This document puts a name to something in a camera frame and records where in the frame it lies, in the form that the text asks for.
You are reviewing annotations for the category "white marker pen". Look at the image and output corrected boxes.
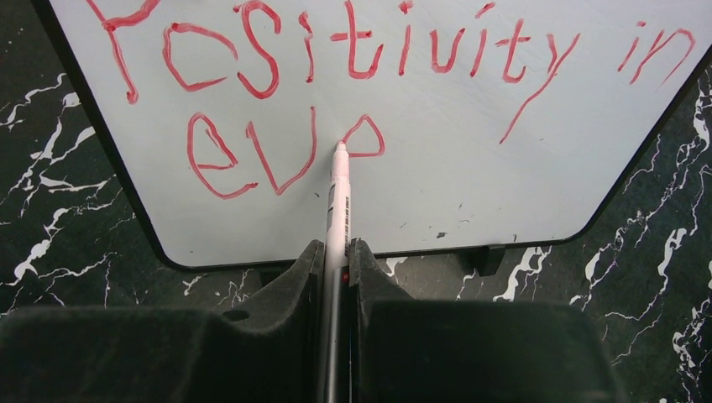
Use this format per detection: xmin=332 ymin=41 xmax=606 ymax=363
xmin=314 ymin=141 xmax=351 ymax=402

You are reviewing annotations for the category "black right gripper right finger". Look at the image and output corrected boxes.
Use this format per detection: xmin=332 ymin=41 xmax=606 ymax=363
xmin=349 ymin=238 xmax=627 ymax=402

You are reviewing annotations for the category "small white whiteboard black frame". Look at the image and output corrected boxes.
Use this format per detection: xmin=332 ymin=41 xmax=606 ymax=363
xmin=34 ymin=1 xmax=711 ymax=270

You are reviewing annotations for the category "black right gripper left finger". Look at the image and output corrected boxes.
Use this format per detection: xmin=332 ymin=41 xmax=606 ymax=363
xmin=1 ymin=240 xmax=325 ymax=402

